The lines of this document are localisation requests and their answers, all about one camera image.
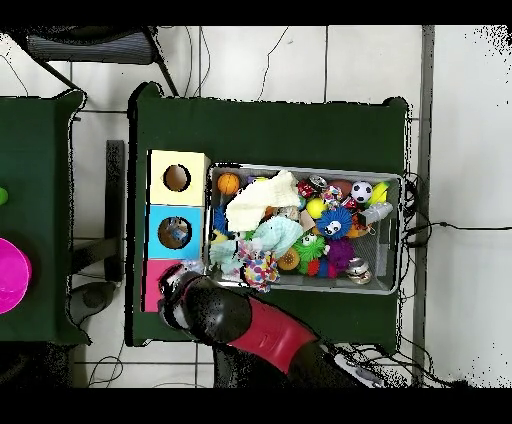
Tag dark green table cloth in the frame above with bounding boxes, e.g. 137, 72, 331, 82
125, 81, 411, 348
0, 89, 91, 347

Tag black flat panel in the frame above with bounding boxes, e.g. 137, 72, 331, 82
104, 139, 126, 283

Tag cream waffle cloth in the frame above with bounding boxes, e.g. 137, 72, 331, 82
224, 169, 303, 233

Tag pink round bowl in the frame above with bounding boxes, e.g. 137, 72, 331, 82
0, 237, 33, 315

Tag blue spiky toy small eyes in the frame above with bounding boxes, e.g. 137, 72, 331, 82
315, 205, 354, 241

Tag wooden box with three holes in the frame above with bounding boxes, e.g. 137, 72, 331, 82
139, 149, 212, 315

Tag polka dot cloth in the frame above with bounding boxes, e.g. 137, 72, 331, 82
237, 238, 281, 293

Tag purple knobbly toy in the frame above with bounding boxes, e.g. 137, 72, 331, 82
325, 237, 356, 274

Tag grey floor cable cover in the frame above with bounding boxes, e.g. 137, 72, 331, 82
411, 25, 436, 388

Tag small soccer ball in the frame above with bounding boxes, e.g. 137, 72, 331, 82
350, 180, 374, 204

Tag shallow silver mesh bin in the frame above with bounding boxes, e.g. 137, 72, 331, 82
201, 161, 405, 297

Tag black chair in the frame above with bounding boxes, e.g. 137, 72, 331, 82
7, 25, 181, 98

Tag grey oval stand base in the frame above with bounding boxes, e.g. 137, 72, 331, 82
69, 280, 118, 326

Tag black cable with plug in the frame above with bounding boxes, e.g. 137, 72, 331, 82
403, 220, 512, 233

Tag grey crushed bottle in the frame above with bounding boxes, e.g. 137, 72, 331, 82
356, 201, 395, 227

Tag blue spiky toy big eyes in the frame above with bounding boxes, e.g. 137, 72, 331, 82
211, 204, 234, 237

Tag mint green waffle cloth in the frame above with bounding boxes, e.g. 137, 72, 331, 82
208, 215, 305, 275

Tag small orange basketball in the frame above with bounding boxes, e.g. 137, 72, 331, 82
216, 172, 241, 196

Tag green spiky toy with eyes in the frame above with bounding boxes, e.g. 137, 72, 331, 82
292, 231, 328, 275

